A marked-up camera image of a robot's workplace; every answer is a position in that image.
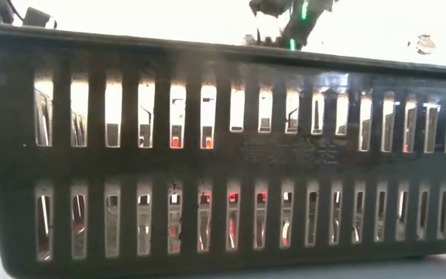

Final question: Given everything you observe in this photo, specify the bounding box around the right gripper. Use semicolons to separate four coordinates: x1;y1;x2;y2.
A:
283;15;317;50

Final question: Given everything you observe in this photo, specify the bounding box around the black slotted plastic basket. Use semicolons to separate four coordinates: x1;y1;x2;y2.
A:
0;21;446;279

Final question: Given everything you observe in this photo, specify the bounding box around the black ceiling cable reel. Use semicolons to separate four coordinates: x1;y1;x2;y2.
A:
415;33;437;56

